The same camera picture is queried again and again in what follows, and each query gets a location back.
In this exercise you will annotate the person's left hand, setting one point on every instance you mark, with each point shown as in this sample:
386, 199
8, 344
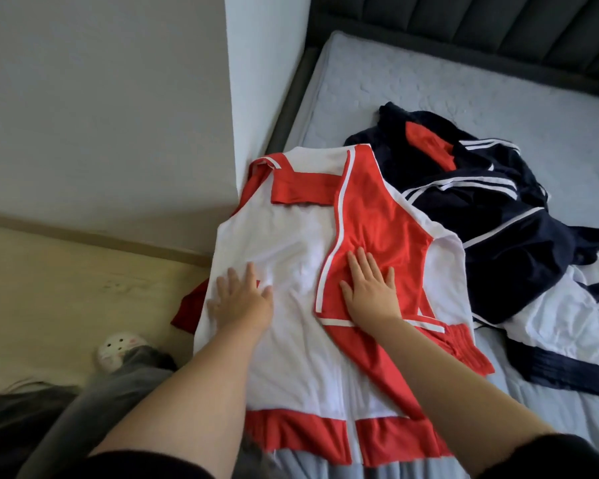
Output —
242, 306

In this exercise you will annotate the person's right hand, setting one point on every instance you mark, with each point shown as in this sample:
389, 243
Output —
371, 294

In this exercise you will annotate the red and white jacket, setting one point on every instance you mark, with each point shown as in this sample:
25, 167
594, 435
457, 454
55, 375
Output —
289, 294

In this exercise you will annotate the red and navy sports jacket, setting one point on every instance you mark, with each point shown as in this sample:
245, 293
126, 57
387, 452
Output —
509, 254

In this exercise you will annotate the white and navy garment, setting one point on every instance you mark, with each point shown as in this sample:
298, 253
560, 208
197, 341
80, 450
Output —
569, 339

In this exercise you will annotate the grey quilted bed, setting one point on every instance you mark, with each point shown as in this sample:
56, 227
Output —
479, 80

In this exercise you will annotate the person's right forearm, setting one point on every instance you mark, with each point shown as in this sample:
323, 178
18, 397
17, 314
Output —
459, 394

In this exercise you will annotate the person's left forearm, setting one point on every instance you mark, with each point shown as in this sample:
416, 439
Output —
190, 404

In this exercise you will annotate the person's white clog shoe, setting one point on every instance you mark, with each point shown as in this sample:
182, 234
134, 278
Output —
120, 349

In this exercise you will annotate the dark grey upholstered headboard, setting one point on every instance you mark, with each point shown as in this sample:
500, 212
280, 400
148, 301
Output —
459, 20

